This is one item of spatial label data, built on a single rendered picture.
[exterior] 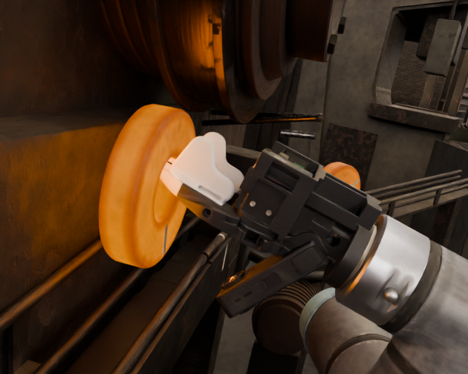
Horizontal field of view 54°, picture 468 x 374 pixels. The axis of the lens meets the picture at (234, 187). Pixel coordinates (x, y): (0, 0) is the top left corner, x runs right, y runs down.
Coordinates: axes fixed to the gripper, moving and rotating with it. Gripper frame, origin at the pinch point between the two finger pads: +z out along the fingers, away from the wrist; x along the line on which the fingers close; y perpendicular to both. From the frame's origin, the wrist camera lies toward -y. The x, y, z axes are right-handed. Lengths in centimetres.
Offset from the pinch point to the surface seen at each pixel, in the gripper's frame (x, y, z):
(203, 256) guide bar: -11.5, -11.8, -6.7
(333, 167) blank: -62, -3, -17
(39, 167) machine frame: 9.8, -1.3, 5.9
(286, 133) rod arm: -27.5, 4.3, -7.3
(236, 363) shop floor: -93, -83, -24
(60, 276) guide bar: 7.3, -11.0, 1.9
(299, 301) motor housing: -44, -27, -24
